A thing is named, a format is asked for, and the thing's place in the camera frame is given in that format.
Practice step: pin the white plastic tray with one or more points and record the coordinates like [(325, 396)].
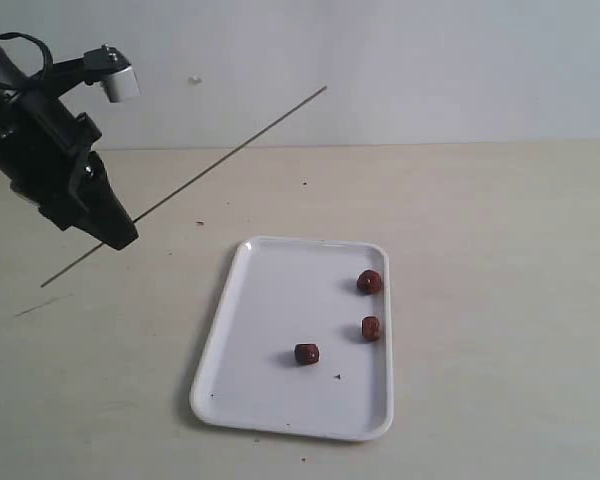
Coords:
[(280, 292)]

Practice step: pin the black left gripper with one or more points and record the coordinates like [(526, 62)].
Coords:
[(45, 151)]

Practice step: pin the thin metal skewer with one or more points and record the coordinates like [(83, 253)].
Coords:
[(238, 148)]

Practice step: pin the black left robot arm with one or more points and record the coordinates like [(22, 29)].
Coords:
[(54, 79)]

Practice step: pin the red date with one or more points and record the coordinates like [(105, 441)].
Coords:
[(369, 282), (371, 328), (306, 354)]

